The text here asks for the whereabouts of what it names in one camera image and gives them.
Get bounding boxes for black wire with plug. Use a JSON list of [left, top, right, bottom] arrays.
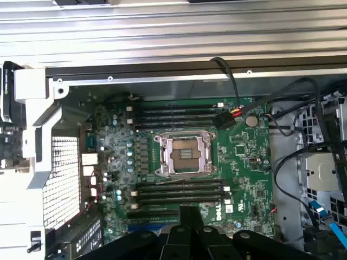
[[210, 56, 274, 130]]

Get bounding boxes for green Dell motherboard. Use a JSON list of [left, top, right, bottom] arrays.
[[92, 96, 281, 246]]

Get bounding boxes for silver CPU socket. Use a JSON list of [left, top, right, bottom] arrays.
[[153, 129, 217, 180]]

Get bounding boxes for RAM slot with white latches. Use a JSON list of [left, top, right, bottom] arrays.
[[126, 102, 226, 111], [131, 185, 231, 196], [131, 198, 233, 210], [126, 116, 217, 124]]

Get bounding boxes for silver coin cell battery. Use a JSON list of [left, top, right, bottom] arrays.
[[245, 114, 259, 128]]

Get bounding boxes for silver disk bay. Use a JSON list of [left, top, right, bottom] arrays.
[[305, 153, 341, 192]]

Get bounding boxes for blue SATA wire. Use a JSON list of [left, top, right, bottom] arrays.
[[307, 200, 347, 251]]

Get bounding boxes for black graphics card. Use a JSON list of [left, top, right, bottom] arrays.
[[0, 61, 28, 168]]

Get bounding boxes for thin black wire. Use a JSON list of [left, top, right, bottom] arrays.
[[272, 145, 338, 233]]

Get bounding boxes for long blue expansion slot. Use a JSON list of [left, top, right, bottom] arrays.
[[127, 224, 165, 233]]

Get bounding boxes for silver power supply unit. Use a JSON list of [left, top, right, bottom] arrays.
[[44, 212, 105, 260]]

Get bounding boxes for thin red wire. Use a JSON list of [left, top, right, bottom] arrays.
[[67, 170, 106, 227]]

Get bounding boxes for white corner block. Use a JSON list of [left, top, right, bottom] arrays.
[[13, 68, 49, 101]]

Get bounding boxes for grey open PC case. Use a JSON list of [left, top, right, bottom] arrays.
[[21, 55, 347, 260]]

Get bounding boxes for long black expansion slot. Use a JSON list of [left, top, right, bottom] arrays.
[[126, 210, 180, 219]]

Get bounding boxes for RAM slot with black latches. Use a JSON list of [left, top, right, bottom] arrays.
[[134, 109, 217, 117], [135, 180, 224, 188], [135, 192, 226, 202], [134, 122, 217, 130]]

